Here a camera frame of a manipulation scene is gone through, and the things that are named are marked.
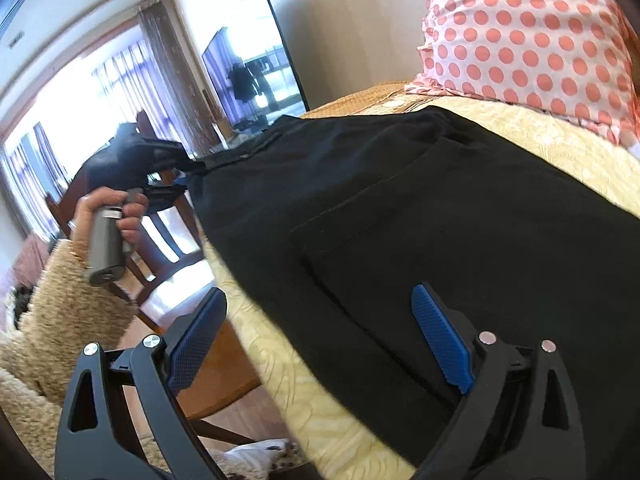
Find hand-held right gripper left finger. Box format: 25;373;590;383
54;287;229;480

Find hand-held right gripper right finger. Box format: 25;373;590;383
410;284;587;480

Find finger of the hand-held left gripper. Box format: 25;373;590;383
148;141;213;173
142;182;190;202

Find black pants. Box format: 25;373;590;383
186;107;640;442

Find person's left forearm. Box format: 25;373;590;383
0;237;142;466

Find person's left hand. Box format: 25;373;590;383
69;187;151;261

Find dark wooden chair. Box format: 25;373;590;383
45;110;262;447

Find brown window curtain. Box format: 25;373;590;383
137;0;223;137

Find flat screen television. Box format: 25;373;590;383
201;0;309;129

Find yellow patterned bedspread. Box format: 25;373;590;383
202;82;640;477

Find white spotted cloth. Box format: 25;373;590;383
220;437;303;477

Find pink sofa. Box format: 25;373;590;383
0;232;53;333

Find pink polka dot pillow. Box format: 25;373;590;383
402;0;640;147

